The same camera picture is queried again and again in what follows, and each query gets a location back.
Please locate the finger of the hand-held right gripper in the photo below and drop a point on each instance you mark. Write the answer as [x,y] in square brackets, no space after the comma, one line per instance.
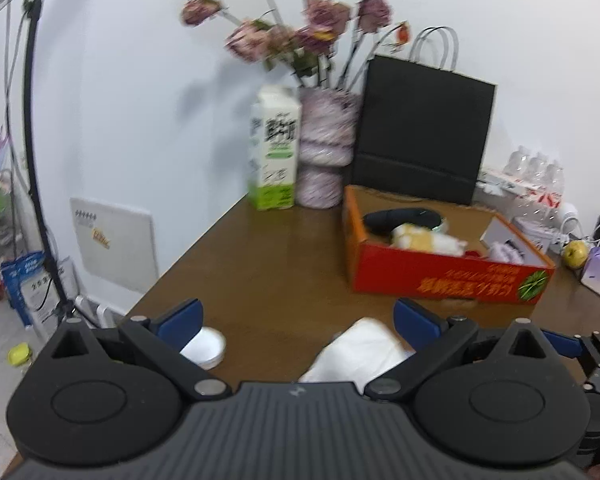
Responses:
[565,344]

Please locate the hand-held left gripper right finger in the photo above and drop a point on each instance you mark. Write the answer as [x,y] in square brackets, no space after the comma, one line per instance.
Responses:
[416,320]

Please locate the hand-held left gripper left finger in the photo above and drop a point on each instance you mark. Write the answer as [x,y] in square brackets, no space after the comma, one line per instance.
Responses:
[180,319]

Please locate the orange cardboard box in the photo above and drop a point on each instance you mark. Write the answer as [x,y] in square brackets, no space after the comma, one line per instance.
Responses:
[430,275]

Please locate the white plastic pack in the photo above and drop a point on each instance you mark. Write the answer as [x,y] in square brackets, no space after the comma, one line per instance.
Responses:
[360,350]

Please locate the yellow white plush toy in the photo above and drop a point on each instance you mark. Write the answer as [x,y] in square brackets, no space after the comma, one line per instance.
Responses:
[420,240]

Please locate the black curved item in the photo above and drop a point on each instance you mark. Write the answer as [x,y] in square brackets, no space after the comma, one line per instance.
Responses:
[400,220]

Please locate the white round lid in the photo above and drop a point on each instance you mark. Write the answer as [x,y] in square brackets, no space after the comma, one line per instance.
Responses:
[207,347]

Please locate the green apple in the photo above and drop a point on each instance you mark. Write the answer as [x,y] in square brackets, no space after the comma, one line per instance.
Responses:
[575,254]

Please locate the pale purple tin box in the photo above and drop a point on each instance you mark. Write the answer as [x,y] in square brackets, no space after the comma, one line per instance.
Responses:
[532,232]

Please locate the white pet food bag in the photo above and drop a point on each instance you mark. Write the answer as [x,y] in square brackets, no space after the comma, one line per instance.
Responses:
[50,305]

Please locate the white flat carton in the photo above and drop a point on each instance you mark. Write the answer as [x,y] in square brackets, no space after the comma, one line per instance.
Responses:
[495,182]

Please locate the blue packet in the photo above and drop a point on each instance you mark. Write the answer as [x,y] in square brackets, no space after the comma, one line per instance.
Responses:
[22,285]

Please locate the yellow green floor item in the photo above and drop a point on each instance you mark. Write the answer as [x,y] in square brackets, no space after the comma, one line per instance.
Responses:
[20,354]

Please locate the white green milk carton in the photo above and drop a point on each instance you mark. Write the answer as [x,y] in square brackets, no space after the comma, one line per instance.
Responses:
[275,160]

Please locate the black paper bag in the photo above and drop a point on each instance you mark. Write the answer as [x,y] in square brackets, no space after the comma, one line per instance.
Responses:
[420,130]

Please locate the purple mottled vase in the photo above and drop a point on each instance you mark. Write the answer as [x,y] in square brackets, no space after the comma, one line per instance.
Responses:
[325,130]

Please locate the dried rose bouquet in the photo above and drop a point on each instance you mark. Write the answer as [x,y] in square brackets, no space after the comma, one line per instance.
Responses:
[325,12]

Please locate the black light stand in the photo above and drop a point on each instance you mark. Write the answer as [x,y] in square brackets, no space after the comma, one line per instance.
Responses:
[27,7]

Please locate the white wall panel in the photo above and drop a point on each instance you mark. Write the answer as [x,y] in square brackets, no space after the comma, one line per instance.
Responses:
[120,245]

